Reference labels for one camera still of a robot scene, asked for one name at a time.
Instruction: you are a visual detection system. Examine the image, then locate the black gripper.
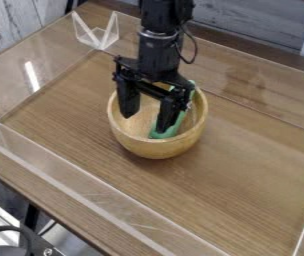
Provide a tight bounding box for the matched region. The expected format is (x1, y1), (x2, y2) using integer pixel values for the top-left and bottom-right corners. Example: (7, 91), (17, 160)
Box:
(113, 56), (187, 133)

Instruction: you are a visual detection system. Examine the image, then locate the brown wooden bowl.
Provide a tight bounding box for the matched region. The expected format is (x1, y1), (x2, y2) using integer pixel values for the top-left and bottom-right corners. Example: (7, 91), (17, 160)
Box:
(107, 86), (208, 159)

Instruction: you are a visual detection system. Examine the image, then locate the green rectangular block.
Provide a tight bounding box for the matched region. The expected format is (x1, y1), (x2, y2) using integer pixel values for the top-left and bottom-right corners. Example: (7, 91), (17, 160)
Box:
(150, 80), (196, 139)

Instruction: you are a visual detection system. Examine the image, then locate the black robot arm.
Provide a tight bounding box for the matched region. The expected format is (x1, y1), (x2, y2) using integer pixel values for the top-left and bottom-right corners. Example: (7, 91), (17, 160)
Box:
(113, 0), (195, 134)

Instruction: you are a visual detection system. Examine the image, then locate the clear acrylic tray barrier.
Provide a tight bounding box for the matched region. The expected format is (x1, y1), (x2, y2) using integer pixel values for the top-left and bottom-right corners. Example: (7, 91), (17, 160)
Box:
(0, 5), (304, 256)

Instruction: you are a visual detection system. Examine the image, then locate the black table leg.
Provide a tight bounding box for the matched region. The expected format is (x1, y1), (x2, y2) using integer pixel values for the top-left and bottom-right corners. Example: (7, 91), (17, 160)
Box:
(24, 204), (40, 230)

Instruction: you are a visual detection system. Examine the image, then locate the black metal bracket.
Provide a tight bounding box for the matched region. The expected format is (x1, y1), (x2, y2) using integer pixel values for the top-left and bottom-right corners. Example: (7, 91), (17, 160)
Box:
(19, 226), (65, 256)

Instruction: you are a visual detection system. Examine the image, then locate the black cable loop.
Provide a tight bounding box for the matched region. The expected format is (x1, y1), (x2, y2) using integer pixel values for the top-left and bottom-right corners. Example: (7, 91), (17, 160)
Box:
(0, 225), (40, 256)

